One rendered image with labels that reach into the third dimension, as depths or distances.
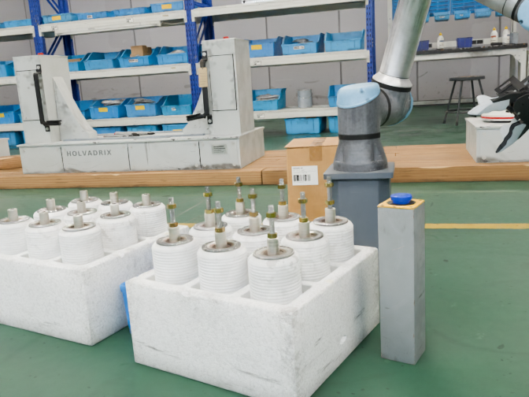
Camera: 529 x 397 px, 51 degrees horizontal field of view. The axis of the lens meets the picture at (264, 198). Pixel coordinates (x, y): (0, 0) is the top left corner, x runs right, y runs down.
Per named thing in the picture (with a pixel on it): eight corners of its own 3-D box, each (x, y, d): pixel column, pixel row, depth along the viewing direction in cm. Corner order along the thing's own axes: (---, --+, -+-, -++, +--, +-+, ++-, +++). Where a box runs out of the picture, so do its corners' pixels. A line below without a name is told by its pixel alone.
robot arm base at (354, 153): (336, 164, 167) (335, 131, 165) (388, 162, 163) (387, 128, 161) (330, 172, 153) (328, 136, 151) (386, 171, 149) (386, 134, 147)
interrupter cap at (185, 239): (151, 241, 115) (151, 238, 115) (186, 235, 118) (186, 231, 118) (163, 250, 108) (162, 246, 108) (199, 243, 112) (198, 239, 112)
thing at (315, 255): (291, 310, 120) (286, 229, 116) (336, 313, 117) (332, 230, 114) (280, 329, 111) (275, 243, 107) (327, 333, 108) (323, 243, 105)
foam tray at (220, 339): (240, 296, 148) (235, 231, 145) (379, 322, 127) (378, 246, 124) (134, 362, 116) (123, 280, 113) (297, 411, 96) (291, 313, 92)
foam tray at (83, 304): (96, 271, 177) (89, 216, 173) (195, 287, 158) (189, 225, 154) (-17, 320, 144) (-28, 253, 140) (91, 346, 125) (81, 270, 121)
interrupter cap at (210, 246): (248, 248, 106) (248, 244, 106) (213, 257, 102) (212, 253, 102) (228, 240, 112) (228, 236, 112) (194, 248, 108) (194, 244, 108)
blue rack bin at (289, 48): (291, 57, 606) (290, 37, 602) (326, 54, 595) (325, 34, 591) (280, 56, 559) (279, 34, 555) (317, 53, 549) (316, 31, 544)
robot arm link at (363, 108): (328, 135, 156) (327, 85, 153) (356, 129, 165) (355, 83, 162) (365, 135, 147) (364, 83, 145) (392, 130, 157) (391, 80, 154)
